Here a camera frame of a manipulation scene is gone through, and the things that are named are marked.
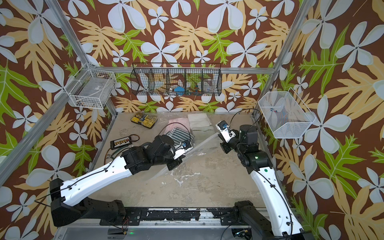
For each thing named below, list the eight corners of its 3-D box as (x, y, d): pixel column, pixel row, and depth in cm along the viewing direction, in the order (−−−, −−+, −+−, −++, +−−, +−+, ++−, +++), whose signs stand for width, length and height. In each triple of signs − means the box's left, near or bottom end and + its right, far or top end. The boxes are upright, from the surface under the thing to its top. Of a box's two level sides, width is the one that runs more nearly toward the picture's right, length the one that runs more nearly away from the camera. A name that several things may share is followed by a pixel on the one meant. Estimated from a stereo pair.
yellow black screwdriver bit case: (129, 122, 115) (128, 120, 113) (138, 111, 123) (138, 109, 121) (151, 129, 111) (150, 127, 109) (159, 117, 118) (158, 115, 116)
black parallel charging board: (112, 149, 101) (110, 148, 99) (111, 142, 105) (110, 140, 103) (132, 144, 104) (131, 142, 102) (131, 137, 108) (130, 135, 106)
